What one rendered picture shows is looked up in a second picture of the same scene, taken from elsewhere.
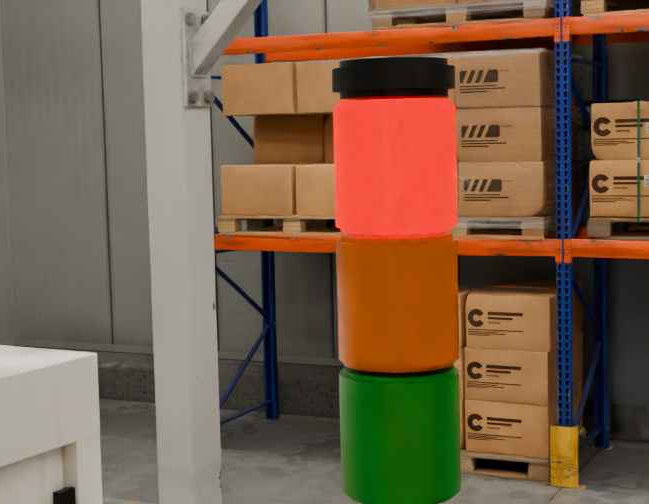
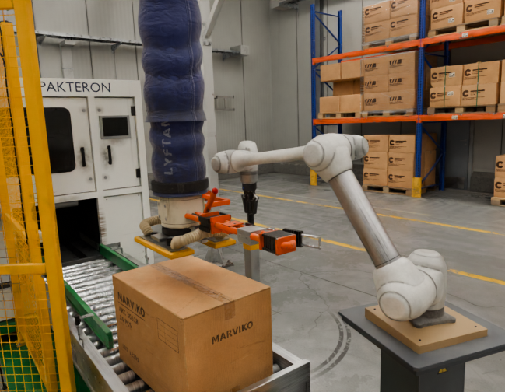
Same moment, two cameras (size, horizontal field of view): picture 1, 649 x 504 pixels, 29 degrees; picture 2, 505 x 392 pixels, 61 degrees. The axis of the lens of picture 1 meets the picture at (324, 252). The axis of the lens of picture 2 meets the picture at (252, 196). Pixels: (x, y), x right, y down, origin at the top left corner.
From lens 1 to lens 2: 2.34 m
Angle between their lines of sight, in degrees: 24
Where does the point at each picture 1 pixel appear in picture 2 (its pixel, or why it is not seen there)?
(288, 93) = (338, 72)
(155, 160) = not seen: hidden behind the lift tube
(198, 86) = (206, 40)
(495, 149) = (398, 85)
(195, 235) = (206, 76)
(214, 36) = (207, 27)
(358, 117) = not seen: outside the picture
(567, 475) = (416, 193)
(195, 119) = (206, 48)
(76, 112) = (290, 86)
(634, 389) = (456, 171)
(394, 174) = not seen: outside the picture
